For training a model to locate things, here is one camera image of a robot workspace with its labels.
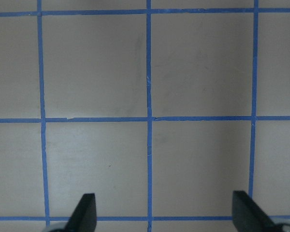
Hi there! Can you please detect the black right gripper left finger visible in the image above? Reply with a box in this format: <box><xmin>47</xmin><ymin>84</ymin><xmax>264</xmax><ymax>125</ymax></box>
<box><xmin>64</xmin><ymin>193</ymin><xmax>97</xmax><ymax>232</ymax></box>

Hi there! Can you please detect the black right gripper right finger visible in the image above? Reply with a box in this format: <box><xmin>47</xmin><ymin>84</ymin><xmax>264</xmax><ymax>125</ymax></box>
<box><xmin>232</xmin><ymin>190</ymin><xmax>280</xmax><ymax>232</ymax></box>

